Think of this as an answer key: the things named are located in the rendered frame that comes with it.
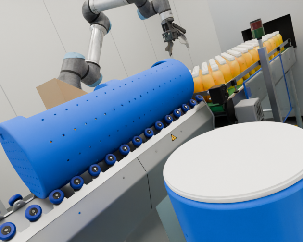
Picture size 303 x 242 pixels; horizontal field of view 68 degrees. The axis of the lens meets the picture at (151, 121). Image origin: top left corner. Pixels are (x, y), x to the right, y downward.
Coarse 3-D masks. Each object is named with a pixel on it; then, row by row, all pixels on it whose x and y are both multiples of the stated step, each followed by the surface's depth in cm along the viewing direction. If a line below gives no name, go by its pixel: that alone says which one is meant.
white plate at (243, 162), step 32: (224, 128) 55; (256, 128) 49; (288, 128) 44; (192, 160) 46; (224, 160) 41; (256, 160) 38; (288, 160) 35; (192, 192) 36; (224, 192) 33; (256, 192) 31
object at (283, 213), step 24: (168, 192) 41; (288, 192) 31; (192, 216) 37; (216, 216) 33; (240, 216) 32; (264, 216) 31; (288, 216) 31; (192, 240) 40; (216, 240) 35; (240, 240) 33; (264, 240) 32; (288, 240) 32
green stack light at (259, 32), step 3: (261, 27) 128; (255, 30) 128; (258, 30) 128; (261, 30) 128; (252, 33) 131; (255, 33) 129; (258, 33) 128; (261, 33) 128; (264, 33) 129; (252, 36) 132; (255, 36) 130; (258, 36) 129; (261, 36) 129
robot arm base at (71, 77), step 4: (60, 72) 127; (64, 72) 125; (68, 72) 124; (72, 72) 125; (60, 76) 124; (64, 76) 123; (68, 76) 123; (72, 76) 124; (76, 76) 127; (80, 76) 130; (64, 80) 122; (68, 80) 122; (72, 80) 123; (76, 80) 125; (80, 80) 131; (72, 84) 122; (76, 84) 124; (80, 84) 129; (80, 88) 127
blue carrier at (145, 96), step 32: (160, 64) 115; (96, 96) 85; (128, 96) 91; (160, 96) 102; (0, 128) 70; (32, 128) 68; (64, 128) 72; (96, 128) 78; (128, 128) 89; (32, 160) 64; (64, 160) 70; (96, 160) 83; (32, 192) 80
